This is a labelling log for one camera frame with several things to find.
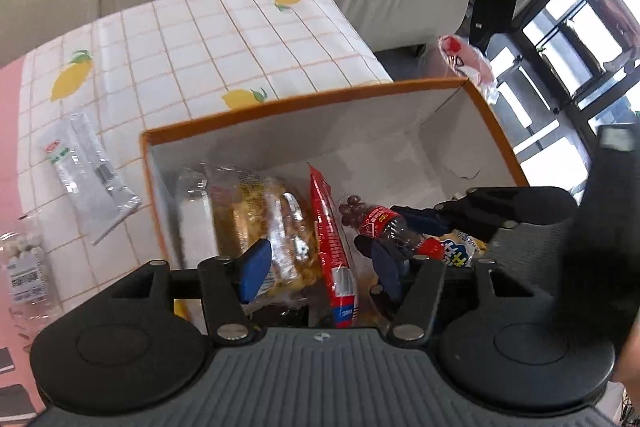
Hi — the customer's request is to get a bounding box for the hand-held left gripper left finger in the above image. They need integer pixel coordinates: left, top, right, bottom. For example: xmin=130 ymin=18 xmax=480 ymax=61
xmin=107 ymin=238 xmax=273 ymax=342

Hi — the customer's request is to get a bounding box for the small cola bottle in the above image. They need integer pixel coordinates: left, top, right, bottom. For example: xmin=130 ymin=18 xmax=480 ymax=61
xmin=352 ymin=203 xmax=447 ymax=260

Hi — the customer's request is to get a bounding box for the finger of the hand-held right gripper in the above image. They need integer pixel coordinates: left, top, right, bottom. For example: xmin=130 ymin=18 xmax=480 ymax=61
xmin=390 ymin=186 xmax=577 ymax=248

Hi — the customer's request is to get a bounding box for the glass balcony door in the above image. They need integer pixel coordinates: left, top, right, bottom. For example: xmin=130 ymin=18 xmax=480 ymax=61
xmin=495 ymin=0 xmax=640 ymax=158

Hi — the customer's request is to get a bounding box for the black garment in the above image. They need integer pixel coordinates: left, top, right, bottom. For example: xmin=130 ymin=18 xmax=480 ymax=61
xmin=467 ymin=0 xmax=561 ymax=52

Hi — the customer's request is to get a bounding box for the clear packet with green label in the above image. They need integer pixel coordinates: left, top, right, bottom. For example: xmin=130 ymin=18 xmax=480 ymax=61
xmin=41 ymin=111 xmax=143 ymax=247

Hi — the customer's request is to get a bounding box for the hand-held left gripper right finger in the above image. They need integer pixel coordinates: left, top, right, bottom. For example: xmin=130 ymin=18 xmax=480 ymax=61
xmin=371 ymin=239 xmax=543 ymax=342

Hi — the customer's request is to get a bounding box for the brown chocolate balls packet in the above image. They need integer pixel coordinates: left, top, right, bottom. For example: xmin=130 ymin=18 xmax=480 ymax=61
xmin=337 ymin=193 xmax=373 ymax=228

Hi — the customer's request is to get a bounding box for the red snack packet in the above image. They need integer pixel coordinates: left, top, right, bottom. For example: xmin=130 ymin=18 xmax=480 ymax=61
xmin=307 ymin=163 xmax=362 ymax=329

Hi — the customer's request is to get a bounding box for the colourful printed snack packet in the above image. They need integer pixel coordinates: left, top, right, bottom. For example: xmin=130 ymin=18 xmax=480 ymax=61
xmin=440 ymin=229 xmax=490 ymax=269

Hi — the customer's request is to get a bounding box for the orange cardboard box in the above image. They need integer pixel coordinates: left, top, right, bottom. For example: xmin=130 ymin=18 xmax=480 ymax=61
xmin=139 ymin=78 xmax=531 ymax=323

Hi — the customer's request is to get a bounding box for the lemon print tablecloth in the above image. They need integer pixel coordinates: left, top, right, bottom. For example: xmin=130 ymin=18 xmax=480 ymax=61
xmin=0 ymin=0 xmax=394 ymax=427

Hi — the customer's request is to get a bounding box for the bread packet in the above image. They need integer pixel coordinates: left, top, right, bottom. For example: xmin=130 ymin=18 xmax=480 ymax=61
xmin=176 ymin=163 xmax=321 ymax=305

